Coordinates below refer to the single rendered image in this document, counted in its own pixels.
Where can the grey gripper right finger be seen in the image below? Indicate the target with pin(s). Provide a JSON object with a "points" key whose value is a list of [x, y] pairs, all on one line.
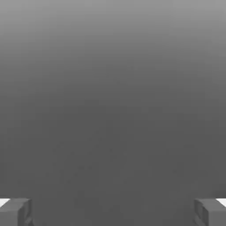
{"points": [[212, 212]]}

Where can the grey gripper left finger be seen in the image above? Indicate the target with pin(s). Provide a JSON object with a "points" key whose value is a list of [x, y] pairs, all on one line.
{"points": [[13, 212]]}

